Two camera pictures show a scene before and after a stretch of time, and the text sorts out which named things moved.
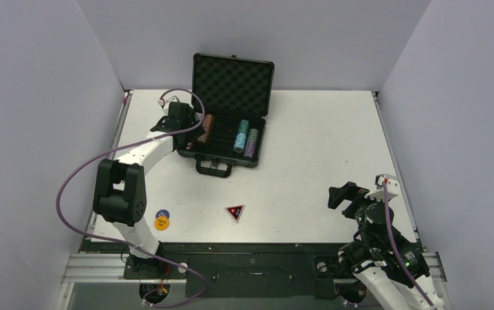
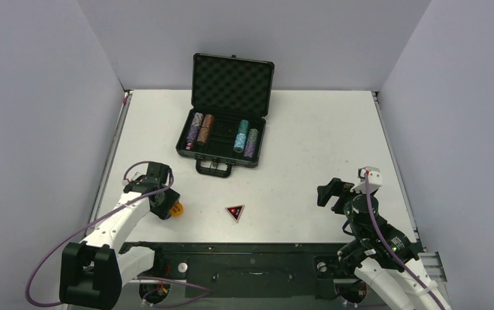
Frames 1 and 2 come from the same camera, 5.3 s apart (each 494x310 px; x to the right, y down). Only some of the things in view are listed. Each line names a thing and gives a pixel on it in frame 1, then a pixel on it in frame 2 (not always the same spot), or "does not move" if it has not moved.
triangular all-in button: (236, 211) does not move
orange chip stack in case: (208, 121) does not move
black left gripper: (192, 136) to (164, 211)
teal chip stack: (243, 126) does not move
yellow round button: (161, 223) to (177, 210)
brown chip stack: (203, 137) does not move
